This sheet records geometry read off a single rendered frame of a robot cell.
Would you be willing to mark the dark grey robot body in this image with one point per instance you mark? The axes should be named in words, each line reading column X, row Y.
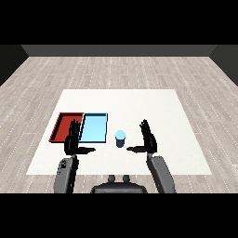
column 119, row 187

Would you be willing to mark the light blue shallow open box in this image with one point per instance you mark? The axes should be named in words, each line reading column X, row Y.
column 94, row 127

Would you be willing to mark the small blue can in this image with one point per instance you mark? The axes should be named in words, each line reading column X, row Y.
column 120, row 138

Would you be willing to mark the red shallow open box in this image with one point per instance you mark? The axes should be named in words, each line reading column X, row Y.
column 63, row 127

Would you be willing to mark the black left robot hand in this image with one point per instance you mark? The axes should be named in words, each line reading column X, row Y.
column 72, row 143

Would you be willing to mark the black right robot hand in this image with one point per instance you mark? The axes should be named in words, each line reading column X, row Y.
column 148, row 141

